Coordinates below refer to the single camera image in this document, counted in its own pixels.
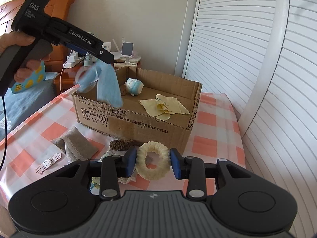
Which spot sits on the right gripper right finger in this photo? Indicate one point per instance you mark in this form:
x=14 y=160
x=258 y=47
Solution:
x=192 y=169

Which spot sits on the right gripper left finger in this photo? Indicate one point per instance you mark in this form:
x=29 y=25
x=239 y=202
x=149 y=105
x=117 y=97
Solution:
x=114 y=167

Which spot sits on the brown scrunchie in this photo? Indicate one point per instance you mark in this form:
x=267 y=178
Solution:
x=121 y=145

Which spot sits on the cream scrunchie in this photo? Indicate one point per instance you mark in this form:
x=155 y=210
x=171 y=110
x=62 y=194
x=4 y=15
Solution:
x=153 y=161

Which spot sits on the grey fabric pouch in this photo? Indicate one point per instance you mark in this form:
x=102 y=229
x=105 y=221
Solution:
x=74 y=145

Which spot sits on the blue face mask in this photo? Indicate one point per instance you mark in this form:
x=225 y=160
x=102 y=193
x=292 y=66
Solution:
x=103 y=77

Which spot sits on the blue plush toy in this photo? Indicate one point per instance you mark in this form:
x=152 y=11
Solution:
x=134 y=86

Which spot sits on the person's left hand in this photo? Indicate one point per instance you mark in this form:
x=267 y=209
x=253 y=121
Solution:
x=22 y=39

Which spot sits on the wooden headboard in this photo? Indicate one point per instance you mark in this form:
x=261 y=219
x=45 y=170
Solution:
x=54 y=8

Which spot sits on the yellow duck tissue box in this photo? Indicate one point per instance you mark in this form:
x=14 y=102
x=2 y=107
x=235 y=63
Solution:
x=37 y=77

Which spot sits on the white power strip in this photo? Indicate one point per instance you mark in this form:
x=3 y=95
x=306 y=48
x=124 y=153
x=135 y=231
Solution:
x=72 y=60

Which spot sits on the cardboard box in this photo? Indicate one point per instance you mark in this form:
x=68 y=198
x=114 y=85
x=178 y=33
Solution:
x=131 y=121

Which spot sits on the wooden nightstand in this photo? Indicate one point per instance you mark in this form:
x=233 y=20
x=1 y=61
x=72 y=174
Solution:
x=66 y=79

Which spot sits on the pink checkered tablecloth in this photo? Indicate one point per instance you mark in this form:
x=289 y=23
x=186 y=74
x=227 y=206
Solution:
x=215 y=135

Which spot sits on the green desk fan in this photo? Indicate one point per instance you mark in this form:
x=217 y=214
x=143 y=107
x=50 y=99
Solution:
x=89 y=60

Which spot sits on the white card box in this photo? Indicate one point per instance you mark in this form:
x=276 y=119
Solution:
x=107 y=46

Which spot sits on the blue bed sheet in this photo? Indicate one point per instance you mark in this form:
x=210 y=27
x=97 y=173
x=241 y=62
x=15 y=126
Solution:
x=18 y=107

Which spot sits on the white router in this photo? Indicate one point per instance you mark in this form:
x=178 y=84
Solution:
x=117 y=54

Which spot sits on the white remote control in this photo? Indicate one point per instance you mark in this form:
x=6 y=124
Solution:
x=119 y=65

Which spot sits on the phone on white stand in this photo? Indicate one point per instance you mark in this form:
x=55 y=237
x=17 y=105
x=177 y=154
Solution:
x=127 y=50

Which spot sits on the white louvered closet door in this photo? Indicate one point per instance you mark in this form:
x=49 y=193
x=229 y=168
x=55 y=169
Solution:
x=262 y=55

